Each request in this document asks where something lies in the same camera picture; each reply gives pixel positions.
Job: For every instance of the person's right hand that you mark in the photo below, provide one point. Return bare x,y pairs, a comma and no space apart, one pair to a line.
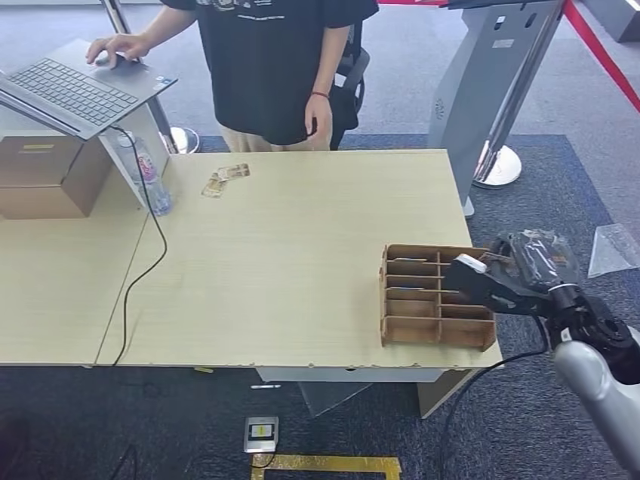
118,48

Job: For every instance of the person's left hand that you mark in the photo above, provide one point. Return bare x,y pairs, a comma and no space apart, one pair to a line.
317,122

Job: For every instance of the clear plastic water bottle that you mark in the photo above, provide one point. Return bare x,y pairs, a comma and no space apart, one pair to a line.
150,182

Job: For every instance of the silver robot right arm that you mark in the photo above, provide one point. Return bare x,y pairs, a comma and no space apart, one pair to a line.
600,384

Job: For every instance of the person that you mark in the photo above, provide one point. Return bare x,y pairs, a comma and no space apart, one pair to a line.
265,73

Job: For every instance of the wooden card organizer box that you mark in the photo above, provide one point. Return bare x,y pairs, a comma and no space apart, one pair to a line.
415,311

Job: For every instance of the black office chair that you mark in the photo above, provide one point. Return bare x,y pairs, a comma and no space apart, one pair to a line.
347,86

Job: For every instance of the grey laptop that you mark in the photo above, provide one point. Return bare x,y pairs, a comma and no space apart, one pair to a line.
75,89

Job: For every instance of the white laptop stand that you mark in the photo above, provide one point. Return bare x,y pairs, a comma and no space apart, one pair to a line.
150,126

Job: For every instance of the light wooden desk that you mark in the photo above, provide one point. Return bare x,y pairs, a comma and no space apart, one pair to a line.
60,285
310,265

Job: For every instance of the brown cardboard box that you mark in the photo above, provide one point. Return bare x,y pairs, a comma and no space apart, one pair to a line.
40,175

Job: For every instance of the grey kiosk stand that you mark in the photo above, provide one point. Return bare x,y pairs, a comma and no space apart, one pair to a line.
475,99

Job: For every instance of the silver floor socket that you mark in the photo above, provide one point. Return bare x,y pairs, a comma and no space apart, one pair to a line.
261,434

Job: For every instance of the yellow floor tape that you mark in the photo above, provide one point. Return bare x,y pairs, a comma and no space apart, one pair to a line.
324,464

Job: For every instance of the red barrier belt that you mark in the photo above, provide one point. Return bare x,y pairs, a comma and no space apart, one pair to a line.
600,56

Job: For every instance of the clear plastic bag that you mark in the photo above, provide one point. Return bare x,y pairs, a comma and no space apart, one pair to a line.
612,250

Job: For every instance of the grey block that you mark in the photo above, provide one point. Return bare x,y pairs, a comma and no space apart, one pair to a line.
617,16

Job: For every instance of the chrome stanchion post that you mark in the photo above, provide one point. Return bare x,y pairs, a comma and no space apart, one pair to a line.
500,166
183,140

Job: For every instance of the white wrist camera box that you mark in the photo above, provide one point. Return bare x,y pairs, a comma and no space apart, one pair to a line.
470,264

